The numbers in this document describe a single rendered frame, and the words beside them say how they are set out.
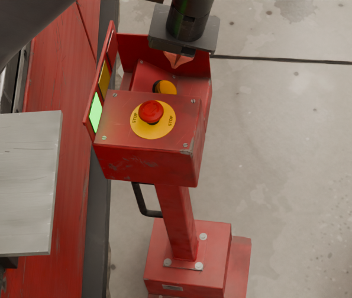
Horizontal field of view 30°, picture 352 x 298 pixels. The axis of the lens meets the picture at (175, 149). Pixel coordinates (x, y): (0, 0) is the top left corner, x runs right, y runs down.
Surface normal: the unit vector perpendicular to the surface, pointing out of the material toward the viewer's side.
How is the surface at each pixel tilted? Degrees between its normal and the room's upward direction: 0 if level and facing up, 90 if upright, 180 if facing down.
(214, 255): 2
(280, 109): 0
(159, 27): 15
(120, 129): 0
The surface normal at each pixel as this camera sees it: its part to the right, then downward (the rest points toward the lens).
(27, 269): 1.00, -0.06
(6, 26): -0.20, 0.93
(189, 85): -0.10, -0.51
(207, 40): 0.17, -0.47
